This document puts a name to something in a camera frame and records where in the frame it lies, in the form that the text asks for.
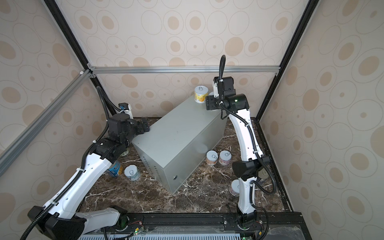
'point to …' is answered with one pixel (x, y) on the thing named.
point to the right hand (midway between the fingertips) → (213, 99)
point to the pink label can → (225, 157)
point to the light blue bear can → (132, 172)
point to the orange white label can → (211, 157)
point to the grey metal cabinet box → (174, 150)
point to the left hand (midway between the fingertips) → (142, 116)
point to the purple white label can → (234, 188)
